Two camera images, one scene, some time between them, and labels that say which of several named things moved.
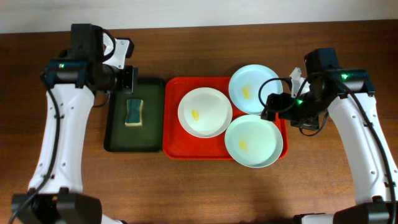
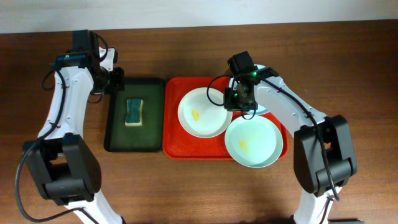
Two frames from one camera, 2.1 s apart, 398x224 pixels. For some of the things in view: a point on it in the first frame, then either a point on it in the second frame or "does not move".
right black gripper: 305,119 -> 230,107
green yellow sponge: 134,112 does not move
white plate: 204,112 does not move
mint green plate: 254,142 does not move
